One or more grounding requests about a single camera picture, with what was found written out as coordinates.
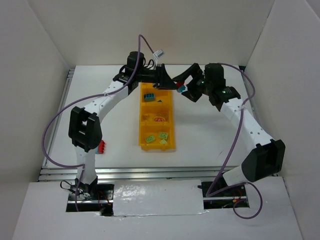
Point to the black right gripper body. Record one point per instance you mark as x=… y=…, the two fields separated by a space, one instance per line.
x=196 y=75

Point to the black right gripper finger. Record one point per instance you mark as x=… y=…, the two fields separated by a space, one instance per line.
x=192 y=93
x=193 y=71

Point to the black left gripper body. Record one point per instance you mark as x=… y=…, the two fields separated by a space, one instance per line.
x=162 y=75

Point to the teal small lego brick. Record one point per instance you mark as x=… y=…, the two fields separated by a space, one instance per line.
x=181 y=89

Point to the teal rounded lego brick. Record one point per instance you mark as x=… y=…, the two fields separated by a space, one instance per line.
x=149 y=97

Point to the yellow round orange-print lego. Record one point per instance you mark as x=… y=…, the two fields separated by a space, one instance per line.
x=159 y=119

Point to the lime green lego brick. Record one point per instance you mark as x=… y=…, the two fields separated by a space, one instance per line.
x=163 y=135

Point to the pale green lego brick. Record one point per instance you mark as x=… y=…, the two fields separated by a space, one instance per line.
x=163 y=141

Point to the red studded lego brick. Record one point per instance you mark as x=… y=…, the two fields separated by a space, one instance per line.
x=101 y=147

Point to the red curved lego brick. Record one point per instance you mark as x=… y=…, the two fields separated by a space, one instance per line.
x=179 y=84

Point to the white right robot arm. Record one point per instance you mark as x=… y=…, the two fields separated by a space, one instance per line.
x=265 y=154

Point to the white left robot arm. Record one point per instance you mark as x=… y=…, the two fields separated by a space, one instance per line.
x=85 y=123

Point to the yellow divided plastic bin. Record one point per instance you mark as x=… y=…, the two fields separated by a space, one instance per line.
x=151 y=108

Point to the lime green lego in bin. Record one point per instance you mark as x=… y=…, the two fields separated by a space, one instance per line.
x=150 y=138

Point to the white foil covered panel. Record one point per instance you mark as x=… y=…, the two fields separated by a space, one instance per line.
x=157 y=198

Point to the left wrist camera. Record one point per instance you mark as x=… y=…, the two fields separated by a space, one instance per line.
x=157 y=55

